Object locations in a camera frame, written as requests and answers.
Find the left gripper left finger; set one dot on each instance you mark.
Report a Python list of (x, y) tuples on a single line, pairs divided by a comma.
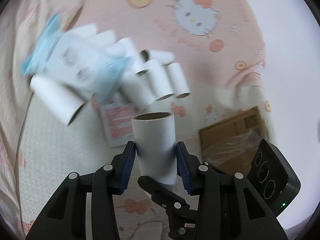
[(64, 215)]

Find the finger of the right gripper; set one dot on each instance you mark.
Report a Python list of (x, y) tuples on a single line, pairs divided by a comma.
[(162, 196)]

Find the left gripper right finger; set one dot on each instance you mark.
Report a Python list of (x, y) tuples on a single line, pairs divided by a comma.
[(229, 207)]

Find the blue white wipes pack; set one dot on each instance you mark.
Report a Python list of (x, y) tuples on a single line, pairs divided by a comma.
[(74, 61)]

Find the brown cardboard box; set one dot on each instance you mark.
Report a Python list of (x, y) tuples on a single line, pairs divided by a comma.
[(231, 144)]

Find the white paper tube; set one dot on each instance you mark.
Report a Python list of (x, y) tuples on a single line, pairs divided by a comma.
[(137, 63), (60, 100), (136, 91), (178, 80), (159, 80), (164, 57), (155, 139)]

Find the pink white sachet pouch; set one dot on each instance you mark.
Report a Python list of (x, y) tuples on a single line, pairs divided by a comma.
[(115, 117)]

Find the pink hello kitty mat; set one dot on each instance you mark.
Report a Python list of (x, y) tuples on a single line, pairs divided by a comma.
[(221, 51)]

